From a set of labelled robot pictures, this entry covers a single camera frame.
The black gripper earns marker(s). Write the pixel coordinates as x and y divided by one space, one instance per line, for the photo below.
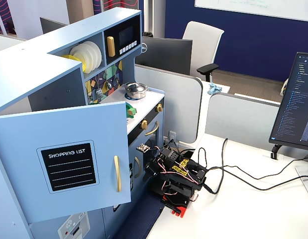
151 167

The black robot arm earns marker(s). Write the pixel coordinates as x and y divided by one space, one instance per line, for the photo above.
183 181

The red arm base clamp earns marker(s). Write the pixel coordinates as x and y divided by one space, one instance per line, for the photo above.
179 207

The green toy recipient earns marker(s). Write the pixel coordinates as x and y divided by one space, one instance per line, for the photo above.
131 110

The blue shopping list cabinet door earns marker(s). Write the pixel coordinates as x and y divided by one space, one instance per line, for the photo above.
19 149

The white power socket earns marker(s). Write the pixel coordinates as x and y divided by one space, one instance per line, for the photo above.
172 136

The gold stove knob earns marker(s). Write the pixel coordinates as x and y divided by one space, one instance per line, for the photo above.
159 107
144 124

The blue woven mat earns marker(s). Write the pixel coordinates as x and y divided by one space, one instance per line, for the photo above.
138 221

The grey desk partition panel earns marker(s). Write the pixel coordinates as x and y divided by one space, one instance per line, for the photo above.
178 104
240 119

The silver toy pot with lid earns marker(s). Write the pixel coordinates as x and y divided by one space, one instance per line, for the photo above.
136 90

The grey toy grater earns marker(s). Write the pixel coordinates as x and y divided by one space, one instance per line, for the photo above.
99 92

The hanging toy ladle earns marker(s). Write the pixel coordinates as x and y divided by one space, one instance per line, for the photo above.
108 84

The crumpled blue cloth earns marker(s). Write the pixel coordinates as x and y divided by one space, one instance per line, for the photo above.
214 89

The black Dell monitor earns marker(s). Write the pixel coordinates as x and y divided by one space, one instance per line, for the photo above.
166 54

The white toy plate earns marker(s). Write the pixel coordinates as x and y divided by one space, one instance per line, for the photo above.
80 58
93 53
99 53

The white office chair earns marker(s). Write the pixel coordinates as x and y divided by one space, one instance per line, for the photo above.
202 42

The black toy microwave door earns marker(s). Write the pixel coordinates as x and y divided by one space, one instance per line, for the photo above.
126 35

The yellow toy plate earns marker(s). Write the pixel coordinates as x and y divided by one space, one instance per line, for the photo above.
69 57

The silver monitor stand base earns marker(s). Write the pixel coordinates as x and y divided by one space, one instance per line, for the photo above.
305 179

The lit computer monitor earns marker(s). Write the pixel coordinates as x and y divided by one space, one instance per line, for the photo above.
295 104

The dark monitor without logo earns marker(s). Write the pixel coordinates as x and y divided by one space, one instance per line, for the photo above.
50 25

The whiteboard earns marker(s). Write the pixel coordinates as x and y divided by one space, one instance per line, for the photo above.
255 7

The small wrist camera board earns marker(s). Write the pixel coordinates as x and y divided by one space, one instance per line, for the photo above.
143 148

